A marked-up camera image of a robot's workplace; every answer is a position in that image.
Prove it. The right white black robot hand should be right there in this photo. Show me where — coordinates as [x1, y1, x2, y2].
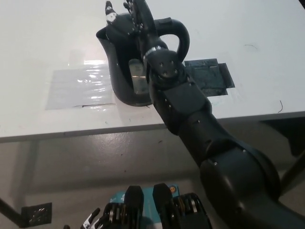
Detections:
[104, 0, 168, 58]

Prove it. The black kettle lid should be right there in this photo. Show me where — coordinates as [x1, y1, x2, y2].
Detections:
[140, 0, 157, 36]

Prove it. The black floor tape patch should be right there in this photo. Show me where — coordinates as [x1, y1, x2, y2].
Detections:
[20, 202, 53, 228]

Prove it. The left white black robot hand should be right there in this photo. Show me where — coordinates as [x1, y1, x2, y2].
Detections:
[63, 207, 109, 229]

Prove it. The black taped square patch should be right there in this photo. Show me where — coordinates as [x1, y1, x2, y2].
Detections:
[183, 58, 236, 98]

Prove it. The black metal table leg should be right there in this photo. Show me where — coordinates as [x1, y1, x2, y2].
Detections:
[0, 197, 20, 229]
[280, 152, 305, 195]

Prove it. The black electric kettle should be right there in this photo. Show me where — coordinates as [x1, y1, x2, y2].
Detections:
[96, 18, 191, 107]

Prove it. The clear taped plastic sheet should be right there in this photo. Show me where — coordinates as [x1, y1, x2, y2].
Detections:
[45, 61, 117, 111]

